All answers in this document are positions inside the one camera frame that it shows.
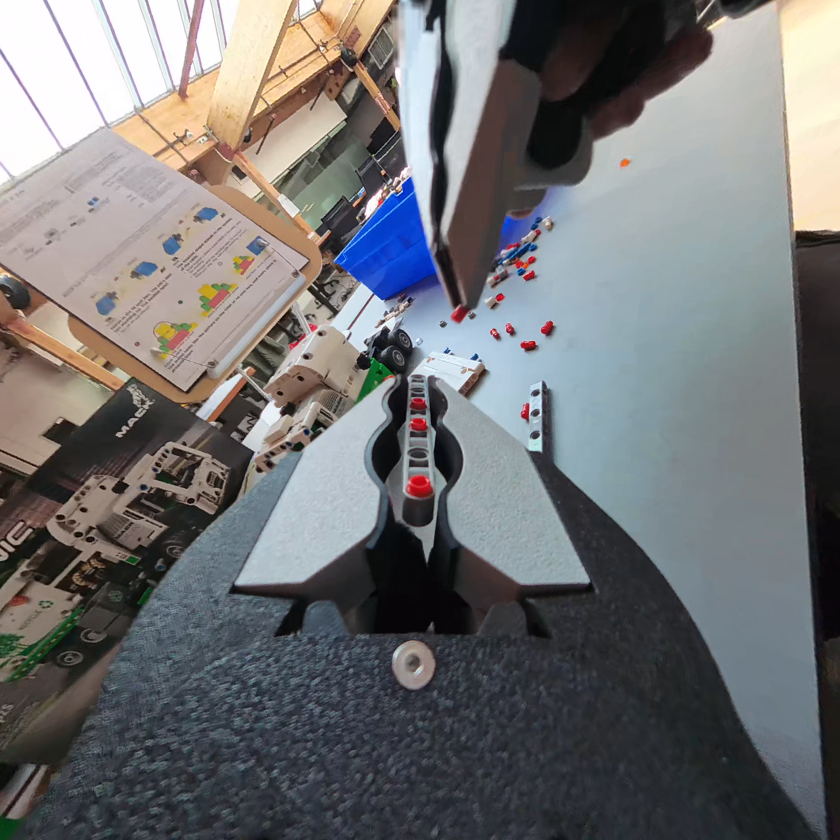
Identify grey lego beam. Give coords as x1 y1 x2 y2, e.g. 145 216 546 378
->
400 375 439 526
527 381 550 455

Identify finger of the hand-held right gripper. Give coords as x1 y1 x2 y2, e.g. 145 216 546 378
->
397 0 462 311
441 0 543 309

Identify white and green lego truck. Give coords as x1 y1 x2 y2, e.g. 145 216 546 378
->
252 323 416 473

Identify black lego set box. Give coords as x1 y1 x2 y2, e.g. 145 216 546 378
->
0 377 256 756

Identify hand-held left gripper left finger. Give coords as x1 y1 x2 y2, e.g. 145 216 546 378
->
232 375 409 634

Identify blue plastic bin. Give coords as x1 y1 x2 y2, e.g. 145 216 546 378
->
333 177 519 301

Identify group of red lego pins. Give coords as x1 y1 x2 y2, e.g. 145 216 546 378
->
486 292 557 352

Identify pile of tan black pieces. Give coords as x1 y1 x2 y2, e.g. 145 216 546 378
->
375 294 416 329

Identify printed instruction sheet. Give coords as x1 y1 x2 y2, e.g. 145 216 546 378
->
0 128 309 388

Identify white lego panel blue pins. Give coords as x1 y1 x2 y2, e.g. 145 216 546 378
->
420 352 487 396

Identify person's right hand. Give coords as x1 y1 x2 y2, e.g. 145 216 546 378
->
545 29 713 139

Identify wooden clipboard stand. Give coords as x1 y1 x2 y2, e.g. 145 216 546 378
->
0 128 324 404

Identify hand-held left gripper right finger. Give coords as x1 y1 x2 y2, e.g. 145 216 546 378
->
427 377 592 634

